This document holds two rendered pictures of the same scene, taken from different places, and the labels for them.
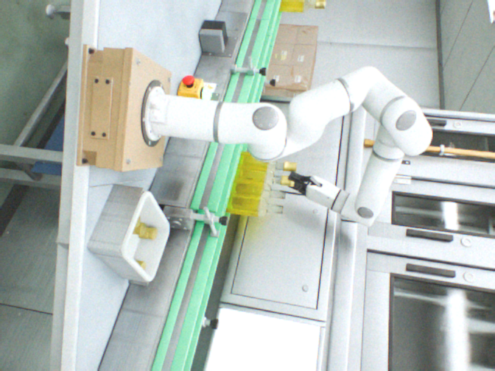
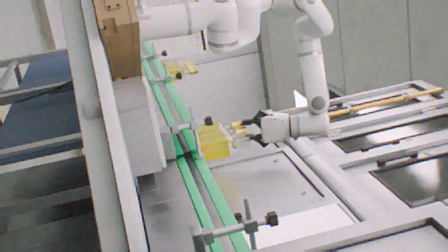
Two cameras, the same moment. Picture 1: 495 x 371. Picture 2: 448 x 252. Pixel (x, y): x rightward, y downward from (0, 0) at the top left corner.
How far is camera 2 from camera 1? 1.32 m
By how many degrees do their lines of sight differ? 44
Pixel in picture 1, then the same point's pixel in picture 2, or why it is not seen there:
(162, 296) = (178, 188)
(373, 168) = (306, 65)
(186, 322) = (213, 195)
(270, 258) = (258, 192)
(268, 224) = (239, 179)
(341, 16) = not seen: hidden behind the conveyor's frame
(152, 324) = (182, 201)
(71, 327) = (121, 160)
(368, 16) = not seen: hidden behind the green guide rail
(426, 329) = (423, 184)
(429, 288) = (405, 167)
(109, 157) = (125, 17)
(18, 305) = not seen: outside the picture
